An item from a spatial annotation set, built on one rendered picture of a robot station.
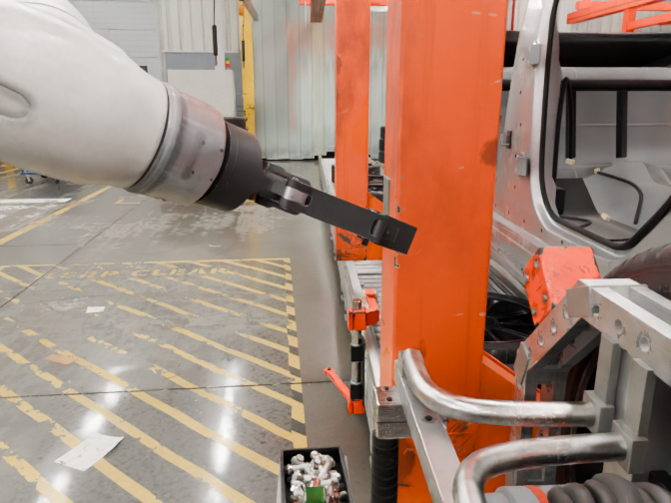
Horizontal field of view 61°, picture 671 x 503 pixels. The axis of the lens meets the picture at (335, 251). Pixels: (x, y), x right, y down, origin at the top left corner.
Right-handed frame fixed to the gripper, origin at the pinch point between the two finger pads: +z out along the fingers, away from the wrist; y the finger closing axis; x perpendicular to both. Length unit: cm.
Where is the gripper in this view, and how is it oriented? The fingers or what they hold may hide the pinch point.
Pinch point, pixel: (358, 220)
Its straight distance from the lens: 62.6
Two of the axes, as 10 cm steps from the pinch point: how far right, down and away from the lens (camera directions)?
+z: 6.9, 2.2, 6.9
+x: 3.7, -9.3, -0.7
